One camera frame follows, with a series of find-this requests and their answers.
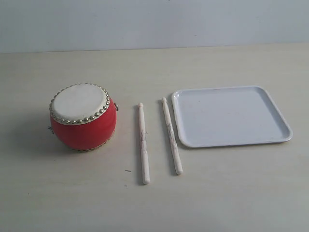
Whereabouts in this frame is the white wooden drumstick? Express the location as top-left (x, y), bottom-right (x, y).
top-left (138, 102), bottom-right (150, 185)
top-left (161, 97), bottom-right (183, 175)

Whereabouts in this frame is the small red drum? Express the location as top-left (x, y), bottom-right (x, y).
top-left (49, 83), bottom-right (118, 151)

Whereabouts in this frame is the white plastic tray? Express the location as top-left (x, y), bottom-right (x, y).
top-left (171, 86), bottom-right (293, 148)

